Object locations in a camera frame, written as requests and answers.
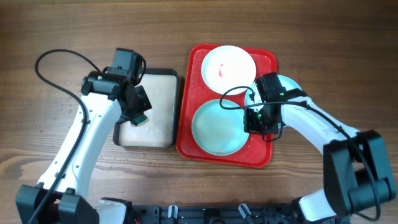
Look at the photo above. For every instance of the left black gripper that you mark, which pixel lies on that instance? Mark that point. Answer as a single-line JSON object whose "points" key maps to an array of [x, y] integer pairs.
{"points": [[145, 104]]}

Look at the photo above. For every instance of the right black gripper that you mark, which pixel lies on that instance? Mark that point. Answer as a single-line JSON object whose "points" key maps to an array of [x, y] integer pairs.
{"points": [[249, 126]]}

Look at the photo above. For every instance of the light blue plate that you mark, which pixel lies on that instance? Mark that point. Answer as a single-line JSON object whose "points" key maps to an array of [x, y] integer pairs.
{"points": [[218, 127], [290, 82]]}

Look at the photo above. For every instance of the light blue plate front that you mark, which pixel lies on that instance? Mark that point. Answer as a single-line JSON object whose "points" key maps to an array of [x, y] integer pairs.
{"points": [[218, 127]]}

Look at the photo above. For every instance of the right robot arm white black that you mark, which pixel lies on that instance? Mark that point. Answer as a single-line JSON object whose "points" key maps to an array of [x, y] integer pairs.
{"points": [[357, 176]]}

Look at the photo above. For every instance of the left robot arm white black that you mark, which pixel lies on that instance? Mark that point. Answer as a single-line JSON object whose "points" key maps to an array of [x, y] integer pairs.
{"points": [[109, 98]]}

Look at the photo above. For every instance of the black tray with soapy water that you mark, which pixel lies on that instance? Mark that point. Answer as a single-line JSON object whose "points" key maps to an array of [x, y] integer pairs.
{"points": [[161, 86]]}

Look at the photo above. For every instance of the red plastic tray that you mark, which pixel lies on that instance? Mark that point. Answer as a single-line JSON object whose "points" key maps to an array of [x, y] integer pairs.
{"points": [[255, 153]]}

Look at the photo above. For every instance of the white plate with red stain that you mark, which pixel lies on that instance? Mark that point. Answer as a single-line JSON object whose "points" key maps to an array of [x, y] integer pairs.
{"points": [[226, 67]]}

